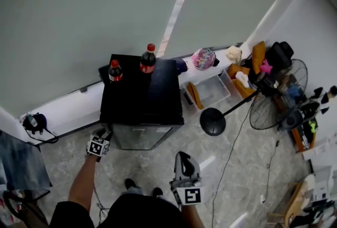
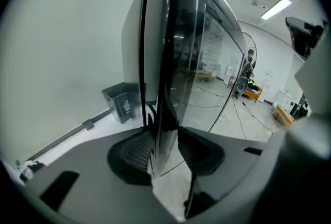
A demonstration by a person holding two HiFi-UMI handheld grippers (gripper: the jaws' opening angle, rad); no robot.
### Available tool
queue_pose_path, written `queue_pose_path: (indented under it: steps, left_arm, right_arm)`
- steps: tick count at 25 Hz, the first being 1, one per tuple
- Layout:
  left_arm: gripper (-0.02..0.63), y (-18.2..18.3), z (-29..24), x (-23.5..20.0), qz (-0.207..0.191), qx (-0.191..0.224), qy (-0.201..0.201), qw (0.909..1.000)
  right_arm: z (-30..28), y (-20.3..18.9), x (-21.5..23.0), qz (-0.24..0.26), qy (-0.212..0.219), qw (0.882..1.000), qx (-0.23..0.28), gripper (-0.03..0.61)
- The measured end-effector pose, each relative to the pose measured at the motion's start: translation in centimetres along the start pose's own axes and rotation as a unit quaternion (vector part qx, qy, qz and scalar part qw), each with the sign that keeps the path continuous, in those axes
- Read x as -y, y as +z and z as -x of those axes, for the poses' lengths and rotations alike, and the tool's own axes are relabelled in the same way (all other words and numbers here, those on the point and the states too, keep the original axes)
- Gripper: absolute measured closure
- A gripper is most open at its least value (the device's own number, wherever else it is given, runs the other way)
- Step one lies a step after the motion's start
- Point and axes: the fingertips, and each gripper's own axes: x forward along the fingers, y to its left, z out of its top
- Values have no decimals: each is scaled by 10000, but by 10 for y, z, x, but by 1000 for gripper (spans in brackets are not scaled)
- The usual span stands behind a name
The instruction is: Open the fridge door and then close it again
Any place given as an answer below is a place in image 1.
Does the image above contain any white plush toy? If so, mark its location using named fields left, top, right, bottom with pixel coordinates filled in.
left=235, top=71, right=250, bottom=88

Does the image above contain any dark brown chair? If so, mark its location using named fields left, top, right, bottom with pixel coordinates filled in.
left=2, top=190, right=51, bottom=228

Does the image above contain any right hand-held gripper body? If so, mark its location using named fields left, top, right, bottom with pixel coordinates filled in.
left=170, top=177, right=205, bottom=206

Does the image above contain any black mini fridge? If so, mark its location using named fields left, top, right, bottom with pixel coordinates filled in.
left=98, top=54, right=185, bottom=127

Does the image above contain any navy blue pouch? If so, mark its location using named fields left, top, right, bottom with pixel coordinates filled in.
left=175, top=57, right=189, bottom=75

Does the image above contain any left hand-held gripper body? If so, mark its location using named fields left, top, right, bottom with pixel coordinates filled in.
left=85, top=135, right=110, bottom=163

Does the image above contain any person's left shoe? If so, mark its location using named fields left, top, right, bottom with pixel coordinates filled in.
left=124, top=178, right=137, bottom=191

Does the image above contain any orange-edged patterned mat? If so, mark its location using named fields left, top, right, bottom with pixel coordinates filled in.
left=289, top=105, right=321, bottom=154

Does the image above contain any large cola bottle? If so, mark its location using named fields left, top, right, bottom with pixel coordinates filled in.
left=139, top=43, right=157, bottom=76

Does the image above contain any thin black cable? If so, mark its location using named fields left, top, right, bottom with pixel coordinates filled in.
left=260, top=140, right=280, bottom=205

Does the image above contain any black backpack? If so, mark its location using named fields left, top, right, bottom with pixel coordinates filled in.
left=265, top=41, right=294, bottom=71

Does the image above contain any person's left forearm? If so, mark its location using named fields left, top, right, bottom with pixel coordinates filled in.
left=67, top=154, right=100, bottom=205

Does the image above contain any clear plastic storage bin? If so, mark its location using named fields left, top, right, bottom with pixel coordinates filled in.
left=181, top=75, right=231, bottom=112
left=220, top=68, right=258, bottom=101

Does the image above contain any white flat box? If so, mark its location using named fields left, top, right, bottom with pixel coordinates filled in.
left=302, top=137, right=337, bottom=162

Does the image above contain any small black device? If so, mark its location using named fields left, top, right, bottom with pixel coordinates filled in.
left=182, top=91, right=194, bottom=106

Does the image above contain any white box device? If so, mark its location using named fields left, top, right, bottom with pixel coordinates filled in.
left=312, top=165, right=334, bottom=202

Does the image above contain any orange flat pouch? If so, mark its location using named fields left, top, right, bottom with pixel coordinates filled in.
left=186, top=82, right=205, bottom=111

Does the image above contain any narrow grey roller blind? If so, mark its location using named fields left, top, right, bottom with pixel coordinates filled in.
left=157, top=0, right=303, bottom=61

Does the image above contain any small cola bottle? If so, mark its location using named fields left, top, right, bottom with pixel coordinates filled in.
left=108, top=59, right=124, bottom=83

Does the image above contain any person's right forearm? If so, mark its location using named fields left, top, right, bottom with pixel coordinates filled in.
left=181, top=203, right=206, bottom=228

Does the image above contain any wide grey roller blind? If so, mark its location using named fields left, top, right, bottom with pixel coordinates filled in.
left=0, top=0, right=197, bottom=118

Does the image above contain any black pedestal fan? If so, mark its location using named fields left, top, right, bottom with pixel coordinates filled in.
left=199, top=58, right=309, bottom=137

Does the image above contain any black shoulder bag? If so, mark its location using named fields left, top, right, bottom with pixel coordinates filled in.
left=22, top=112, right=59, bottom=144

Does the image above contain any black fan power cable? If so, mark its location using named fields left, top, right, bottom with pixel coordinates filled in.
left=210, top=105, right=252, bottom=228

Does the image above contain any person's black shirt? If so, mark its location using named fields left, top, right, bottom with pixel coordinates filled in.
left=49, top=193, right=182, bottom=228

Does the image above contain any white window ledge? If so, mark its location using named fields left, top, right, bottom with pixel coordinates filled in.
left=18, top=42, right=253, bottom=143

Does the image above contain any pink star toy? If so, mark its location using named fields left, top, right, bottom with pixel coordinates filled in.
left=259, top=58, right=273, bottom=74

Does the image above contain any cream cloth bundle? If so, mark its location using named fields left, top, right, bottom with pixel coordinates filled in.
left=225, top=45, right=243, bottom=65

